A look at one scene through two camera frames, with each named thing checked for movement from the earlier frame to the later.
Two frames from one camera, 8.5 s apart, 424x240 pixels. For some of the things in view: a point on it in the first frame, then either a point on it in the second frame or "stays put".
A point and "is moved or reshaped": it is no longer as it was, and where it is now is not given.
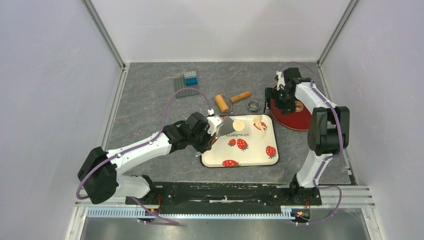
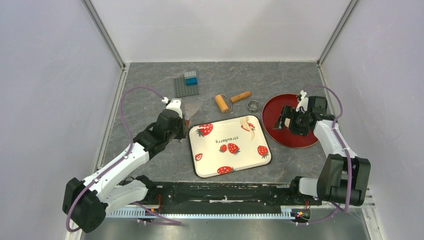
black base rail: x=228 y=198 stays put
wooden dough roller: x=225 y=103 stays put
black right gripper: x=271 y=93 -> x=293 y=130
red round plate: x=301 y=120 is moved or reshaped
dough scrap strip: x=257 y=119 -> x=244 y=121
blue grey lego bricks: x=190 y=78 stays put
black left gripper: x=207 y=145 -> x=181 y=134
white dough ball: x=238 y=125 -> x=287 y=122
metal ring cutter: x=253 y=106 stays put
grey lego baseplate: x=180 y=83 stays put
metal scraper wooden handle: x=226 y=127 -> x=190 y=108
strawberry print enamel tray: x=254 y=144 is moved or reshaped
